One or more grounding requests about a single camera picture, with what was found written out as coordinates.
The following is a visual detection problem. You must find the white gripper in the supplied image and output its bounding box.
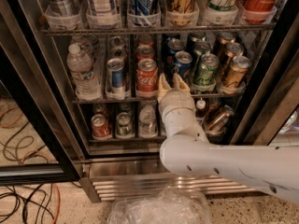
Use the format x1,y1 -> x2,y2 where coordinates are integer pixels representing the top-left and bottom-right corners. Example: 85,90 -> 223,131
157,73 -> 195,114

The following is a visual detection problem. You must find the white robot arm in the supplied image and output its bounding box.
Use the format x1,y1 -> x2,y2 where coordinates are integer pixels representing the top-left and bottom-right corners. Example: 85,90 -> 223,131
158,74 -> 299,203

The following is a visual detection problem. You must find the front red coca-cola can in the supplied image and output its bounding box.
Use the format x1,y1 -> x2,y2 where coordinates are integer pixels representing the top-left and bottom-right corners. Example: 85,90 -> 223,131
136,59 -> 158,92

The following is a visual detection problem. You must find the front green can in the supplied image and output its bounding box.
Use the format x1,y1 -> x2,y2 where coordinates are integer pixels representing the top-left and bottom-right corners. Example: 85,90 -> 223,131
192,53 -> 219,86

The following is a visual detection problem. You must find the front blue silver can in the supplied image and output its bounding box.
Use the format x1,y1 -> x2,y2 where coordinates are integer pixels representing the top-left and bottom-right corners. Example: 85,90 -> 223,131
107,58 -> 125,93

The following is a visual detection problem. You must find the bottom tipped gold can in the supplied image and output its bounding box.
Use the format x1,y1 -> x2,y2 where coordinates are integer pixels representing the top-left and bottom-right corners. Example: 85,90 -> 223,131
206,105 -> 235,132

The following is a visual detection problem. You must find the bottom green silver can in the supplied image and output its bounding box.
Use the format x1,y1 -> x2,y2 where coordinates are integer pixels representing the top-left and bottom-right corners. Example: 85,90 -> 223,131
116,112 -> 133,136

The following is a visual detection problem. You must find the front gold can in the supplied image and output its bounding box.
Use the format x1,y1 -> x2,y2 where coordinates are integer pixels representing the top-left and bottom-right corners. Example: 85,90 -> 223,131
221,56 -> 251,89

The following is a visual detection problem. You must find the stainless steel fridge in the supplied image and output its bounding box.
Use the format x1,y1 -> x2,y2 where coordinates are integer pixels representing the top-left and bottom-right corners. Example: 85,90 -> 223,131
36,0 -> 298,202

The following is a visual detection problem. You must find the top shelf gold can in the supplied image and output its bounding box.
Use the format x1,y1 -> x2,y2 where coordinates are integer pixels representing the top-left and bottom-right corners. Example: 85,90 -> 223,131
166,0 -> 195,25

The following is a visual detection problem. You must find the bottom front red can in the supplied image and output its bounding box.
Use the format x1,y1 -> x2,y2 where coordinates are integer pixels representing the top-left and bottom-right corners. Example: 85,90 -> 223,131
91,114 -> 111,139

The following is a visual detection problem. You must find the right glass fridge door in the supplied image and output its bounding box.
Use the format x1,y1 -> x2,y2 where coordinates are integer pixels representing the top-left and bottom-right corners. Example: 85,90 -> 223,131
229,14 -> 299,146

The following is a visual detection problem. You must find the glass fridge door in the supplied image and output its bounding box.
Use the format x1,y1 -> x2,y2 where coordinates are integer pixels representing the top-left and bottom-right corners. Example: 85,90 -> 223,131
229,14 -> 299,146
0,0 -> 82,186

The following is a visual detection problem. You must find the top shelf red coca-cola can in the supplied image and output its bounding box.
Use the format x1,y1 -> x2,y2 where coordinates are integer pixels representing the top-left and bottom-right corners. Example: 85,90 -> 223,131
238,0 -> 277,24

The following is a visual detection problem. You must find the left glass fridge door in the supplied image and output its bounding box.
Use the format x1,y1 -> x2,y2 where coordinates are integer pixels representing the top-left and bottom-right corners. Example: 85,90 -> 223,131
0,0 -> 82,186

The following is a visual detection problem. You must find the bottom brown drink bottle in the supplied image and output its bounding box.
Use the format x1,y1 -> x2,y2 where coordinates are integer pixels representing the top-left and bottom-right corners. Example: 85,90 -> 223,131
195,99 -> 208,124

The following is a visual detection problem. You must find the bottom small water bottle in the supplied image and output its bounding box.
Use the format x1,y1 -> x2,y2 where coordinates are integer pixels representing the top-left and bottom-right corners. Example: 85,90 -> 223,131
139,105 -> 157,138

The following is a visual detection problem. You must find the rear clear water bottle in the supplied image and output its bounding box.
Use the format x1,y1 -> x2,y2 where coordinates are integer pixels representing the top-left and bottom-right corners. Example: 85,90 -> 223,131
71,35 -> 96,61

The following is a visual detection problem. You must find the clear water bottle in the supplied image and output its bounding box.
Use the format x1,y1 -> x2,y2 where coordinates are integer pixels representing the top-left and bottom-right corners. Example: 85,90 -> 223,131
71,35 -> 96,61
67,44 -> 100,101

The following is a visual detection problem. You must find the front clear water bottle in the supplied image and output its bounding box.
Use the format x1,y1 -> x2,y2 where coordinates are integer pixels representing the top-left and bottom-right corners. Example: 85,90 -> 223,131
67,44 -> 100,101

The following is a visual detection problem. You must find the clear plastic bag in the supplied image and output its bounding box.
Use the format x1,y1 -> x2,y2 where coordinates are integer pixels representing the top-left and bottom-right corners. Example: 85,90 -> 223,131
107,186 -> 212,224

